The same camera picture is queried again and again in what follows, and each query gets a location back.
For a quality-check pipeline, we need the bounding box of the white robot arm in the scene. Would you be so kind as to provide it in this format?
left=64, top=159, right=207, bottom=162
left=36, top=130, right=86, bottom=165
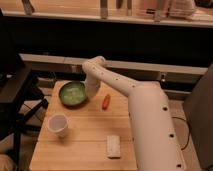
left=82, top=56, right=186, bottom=171

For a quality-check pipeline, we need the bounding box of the beige sponge block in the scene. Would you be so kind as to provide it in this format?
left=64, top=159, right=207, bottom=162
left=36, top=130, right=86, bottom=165
left=107, top=135, right=121, bottom=158

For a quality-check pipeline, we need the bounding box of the black cable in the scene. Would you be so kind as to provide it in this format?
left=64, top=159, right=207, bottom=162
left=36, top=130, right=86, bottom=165
left=172, top=115, right=191, bottom=151

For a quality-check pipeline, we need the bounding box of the green ceramic bowl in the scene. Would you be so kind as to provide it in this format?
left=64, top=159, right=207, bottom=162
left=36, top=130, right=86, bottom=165
left=59, top=81, right=87, bottom=106

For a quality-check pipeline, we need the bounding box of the black office chair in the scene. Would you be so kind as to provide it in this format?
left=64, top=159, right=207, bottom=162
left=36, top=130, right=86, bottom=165
left=0, top=54, right=48, bottom=166

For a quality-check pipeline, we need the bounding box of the orange carrot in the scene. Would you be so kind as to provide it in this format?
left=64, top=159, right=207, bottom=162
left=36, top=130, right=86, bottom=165
left=102, top=94, right=111, bottom=110

